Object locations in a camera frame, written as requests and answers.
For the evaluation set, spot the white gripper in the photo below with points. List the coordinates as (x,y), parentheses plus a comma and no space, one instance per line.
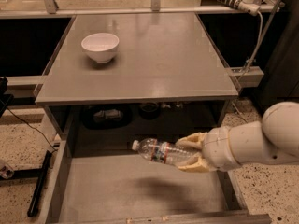
(216,149)

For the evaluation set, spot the clear plastic water bottle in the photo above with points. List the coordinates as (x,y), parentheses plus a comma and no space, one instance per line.
(163,152)

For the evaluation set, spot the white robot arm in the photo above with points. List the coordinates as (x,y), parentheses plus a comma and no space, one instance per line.
(273,140)

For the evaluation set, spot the open grey top drawer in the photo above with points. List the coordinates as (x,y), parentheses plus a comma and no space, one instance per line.
(90,184)

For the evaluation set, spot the grey cabinet with top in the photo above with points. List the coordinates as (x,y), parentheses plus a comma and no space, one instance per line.
(162,58)

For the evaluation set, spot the dark objects inside cabinet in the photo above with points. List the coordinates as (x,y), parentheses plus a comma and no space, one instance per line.
(113,116)

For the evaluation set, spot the white ceramic bowl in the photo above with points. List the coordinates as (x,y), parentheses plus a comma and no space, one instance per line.
(100,47)

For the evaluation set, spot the white power strip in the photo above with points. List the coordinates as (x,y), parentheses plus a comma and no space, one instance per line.
(247,6)

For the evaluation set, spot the black bar on floor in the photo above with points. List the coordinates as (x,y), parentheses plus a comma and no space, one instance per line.
(33,207)

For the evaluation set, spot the black device at left edge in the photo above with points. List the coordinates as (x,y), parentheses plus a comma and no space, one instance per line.
(5,99)

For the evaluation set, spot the aluminium frame rail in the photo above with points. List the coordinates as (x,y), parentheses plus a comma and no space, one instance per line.
(130,10)

